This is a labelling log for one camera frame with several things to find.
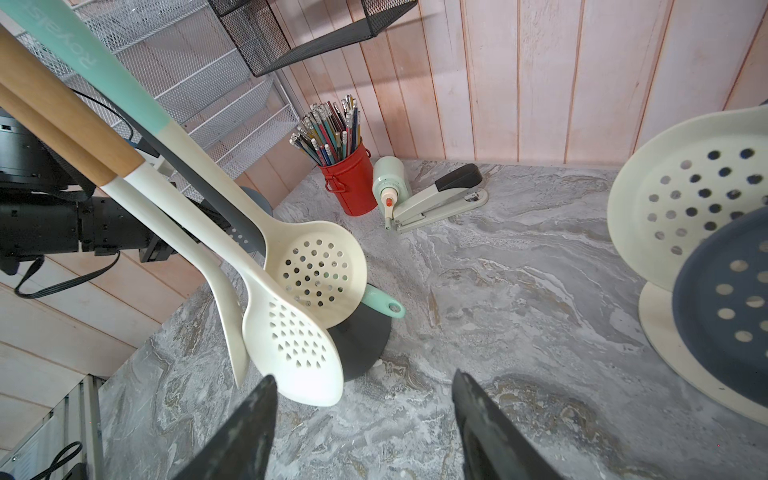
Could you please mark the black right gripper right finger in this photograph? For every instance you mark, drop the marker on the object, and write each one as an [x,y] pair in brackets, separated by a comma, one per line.
[493,447]

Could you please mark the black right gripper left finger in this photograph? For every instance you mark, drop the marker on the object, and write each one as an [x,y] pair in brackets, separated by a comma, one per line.
[241,447]

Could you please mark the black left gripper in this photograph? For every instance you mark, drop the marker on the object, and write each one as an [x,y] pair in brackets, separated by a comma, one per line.
[105,227]

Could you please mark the large cream skimmer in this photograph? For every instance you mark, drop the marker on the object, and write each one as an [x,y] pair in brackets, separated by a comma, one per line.
[146,212]

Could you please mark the grey skimmer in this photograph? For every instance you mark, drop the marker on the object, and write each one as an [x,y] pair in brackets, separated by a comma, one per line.
[383,303]

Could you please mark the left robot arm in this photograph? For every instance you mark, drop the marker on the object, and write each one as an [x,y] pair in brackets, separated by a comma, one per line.
[47,208]

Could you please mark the grey utensil rack stand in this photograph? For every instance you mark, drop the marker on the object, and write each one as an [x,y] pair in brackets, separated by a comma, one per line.
[360,339]

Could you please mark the cream utensil rack stand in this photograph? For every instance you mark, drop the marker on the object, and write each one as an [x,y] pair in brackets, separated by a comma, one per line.
[657,321]

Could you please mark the bundle of pencils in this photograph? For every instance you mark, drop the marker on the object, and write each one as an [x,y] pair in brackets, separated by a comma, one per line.
[330,132]

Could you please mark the red metal pencil cup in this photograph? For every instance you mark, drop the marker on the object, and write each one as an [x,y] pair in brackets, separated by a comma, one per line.
[351,181]

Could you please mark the mint stapler black top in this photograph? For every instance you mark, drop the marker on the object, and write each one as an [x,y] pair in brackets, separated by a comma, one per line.
[454,193]

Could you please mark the mint green pencil sharpener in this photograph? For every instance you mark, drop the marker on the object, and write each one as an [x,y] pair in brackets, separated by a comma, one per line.
[390,186]

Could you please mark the aluminium rail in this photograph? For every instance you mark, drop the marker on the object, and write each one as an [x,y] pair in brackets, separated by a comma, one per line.
[66,443]

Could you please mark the white wire mesh shelf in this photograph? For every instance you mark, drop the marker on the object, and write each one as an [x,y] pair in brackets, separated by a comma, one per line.
[180,53]

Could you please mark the black mesh wall basket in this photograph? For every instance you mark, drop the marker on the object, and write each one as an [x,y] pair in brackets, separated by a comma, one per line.
[270,35]

